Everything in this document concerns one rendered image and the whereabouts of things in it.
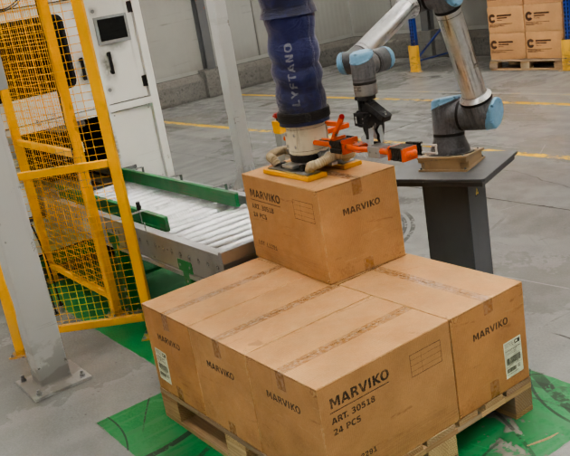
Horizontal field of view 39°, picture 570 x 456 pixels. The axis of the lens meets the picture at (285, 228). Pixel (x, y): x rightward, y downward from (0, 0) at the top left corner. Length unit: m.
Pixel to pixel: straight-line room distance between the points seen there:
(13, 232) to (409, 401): 2.10
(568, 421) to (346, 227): 1.12
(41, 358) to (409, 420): 2.05
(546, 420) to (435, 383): 0.58
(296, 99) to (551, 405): 1.59
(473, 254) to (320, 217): 1.09
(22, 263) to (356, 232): 1.66
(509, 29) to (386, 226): 8.51
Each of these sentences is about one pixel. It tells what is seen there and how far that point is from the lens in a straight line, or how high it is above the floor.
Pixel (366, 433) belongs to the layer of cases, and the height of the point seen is 0.30.
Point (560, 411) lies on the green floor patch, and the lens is 3.39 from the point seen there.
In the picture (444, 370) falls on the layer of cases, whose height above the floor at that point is 0.37.
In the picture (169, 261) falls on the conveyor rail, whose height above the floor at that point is 0.46.
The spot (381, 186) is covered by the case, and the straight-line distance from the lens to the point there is 3.38.
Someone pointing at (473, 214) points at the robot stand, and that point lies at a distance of 4.04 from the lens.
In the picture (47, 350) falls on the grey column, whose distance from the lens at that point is 4.25.
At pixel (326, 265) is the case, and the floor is 0.63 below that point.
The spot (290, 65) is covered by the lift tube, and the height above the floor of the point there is 1.41.
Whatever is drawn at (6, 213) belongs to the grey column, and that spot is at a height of 0.91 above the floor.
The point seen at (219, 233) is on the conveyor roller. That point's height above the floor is 0.53.
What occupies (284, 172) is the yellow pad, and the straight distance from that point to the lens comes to 3.48.
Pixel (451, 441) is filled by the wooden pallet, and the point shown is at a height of 0.08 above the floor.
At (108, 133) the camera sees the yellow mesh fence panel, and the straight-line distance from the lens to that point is 4.23.
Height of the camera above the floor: 1.77
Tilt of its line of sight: 17 degrees down
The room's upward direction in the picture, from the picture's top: 10 degrees counter-clockwise
